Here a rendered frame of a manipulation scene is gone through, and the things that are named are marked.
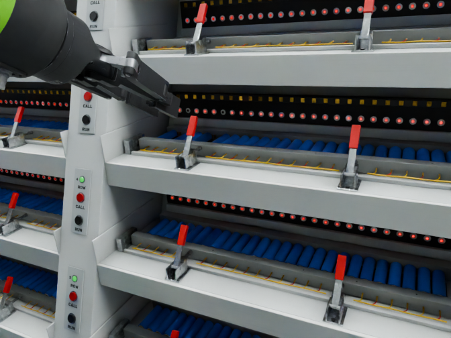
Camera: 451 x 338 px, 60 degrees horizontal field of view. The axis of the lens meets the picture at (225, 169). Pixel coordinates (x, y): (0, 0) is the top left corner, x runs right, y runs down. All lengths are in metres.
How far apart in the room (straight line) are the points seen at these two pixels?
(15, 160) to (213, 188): 0.47
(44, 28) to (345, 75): 0.38
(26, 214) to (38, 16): 0.67
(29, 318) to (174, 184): 0.50
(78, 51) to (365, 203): 0.40
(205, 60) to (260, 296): 0.38
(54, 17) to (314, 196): 0.39
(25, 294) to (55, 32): 0.75
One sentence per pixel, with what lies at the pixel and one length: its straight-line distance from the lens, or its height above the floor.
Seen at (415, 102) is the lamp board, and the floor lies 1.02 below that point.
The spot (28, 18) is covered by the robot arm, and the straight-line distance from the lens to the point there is 0.38.
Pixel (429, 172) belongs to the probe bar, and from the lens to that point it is 0.62.
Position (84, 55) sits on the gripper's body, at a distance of 0.43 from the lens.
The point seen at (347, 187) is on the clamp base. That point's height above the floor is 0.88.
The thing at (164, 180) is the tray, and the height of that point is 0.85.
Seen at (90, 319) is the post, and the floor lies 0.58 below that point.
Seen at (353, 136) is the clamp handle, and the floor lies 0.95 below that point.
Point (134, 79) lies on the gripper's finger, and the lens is 0.46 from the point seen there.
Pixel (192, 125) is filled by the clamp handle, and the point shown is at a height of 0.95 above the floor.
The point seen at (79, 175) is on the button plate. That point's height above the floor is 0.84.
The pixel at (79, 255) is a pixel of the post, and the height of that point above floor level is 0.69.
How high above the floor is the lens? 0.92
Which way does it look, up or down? 3 degrees down
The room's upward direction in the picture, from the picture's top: 5 degrees clockwise
